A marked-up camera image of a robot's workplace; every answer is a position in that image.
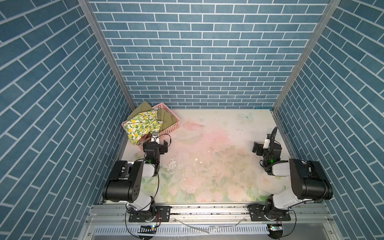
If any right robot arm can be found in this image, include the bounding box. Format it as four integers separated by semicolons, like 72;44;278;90
247;137;333;222

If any olive green skirt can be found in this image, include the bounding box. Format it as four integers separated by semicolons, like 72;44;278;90
127;102;178;133

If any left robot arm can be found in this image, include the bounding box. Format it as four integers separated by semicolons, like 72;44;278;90
102;139;171;225

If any lemon print skirt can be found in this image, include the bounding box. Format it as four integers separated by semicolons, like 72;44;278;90
122;110;163;145

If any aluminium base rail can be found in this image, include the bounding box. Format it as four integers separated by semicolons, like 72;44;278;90
79;203;342;240

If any pink perforated plastic basket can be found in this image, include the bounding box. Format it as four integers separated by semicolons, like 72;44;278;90
122;102;180;147

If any red patterned skirt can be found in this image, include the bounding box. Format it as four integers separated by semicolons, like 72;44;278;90
138;133;153;146

